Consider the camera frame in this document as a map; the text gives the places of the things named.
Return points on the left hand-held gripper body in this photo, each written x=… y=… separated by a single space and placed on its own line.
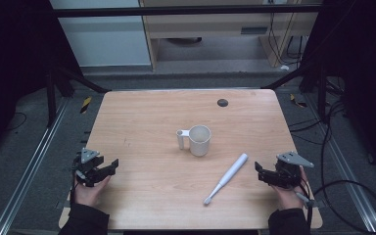
x=88 y=168

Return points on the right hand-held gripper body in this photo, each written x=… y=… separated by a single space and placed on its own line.
x=289 y=169

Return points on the person's left hand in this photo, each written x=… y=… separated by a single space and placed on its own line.
x=89 y=192

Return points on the person's right hand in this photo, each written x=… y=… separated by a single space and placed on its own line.
x=289 y=197

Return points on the white electric toothbrush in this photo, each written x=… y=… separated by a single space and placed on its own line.
x=226 y=178

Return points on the yellow black striped tape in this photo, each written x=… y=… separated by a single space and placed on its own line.
x=297 y=101
x=85 y=104

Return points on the dark round table grommet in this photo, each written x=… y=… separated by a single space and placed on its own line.
x=222 y=103

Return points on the black metal stand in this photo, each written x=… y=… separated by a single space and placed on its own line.
x=51 y=98
x=321 y=91

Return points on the small white floor object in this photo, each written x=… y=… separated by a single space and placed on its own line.
x=284 y=68

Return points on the black curtain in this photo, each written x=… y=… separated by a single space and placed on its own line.
x=13 y=65
x=365 y=81

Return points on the white cabinet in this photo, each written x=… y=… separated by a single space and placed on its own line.
x=104 y=39

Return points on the light wooden desk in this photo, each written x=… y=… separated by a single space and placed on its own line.
x=209 y=24

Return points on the black horizontal bar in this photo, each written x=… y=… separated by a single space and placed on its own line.
x=176 y=10

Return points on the aluminium floor rail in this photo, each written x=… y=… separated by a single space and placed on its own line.
x=29 y=169
x=346 y=169

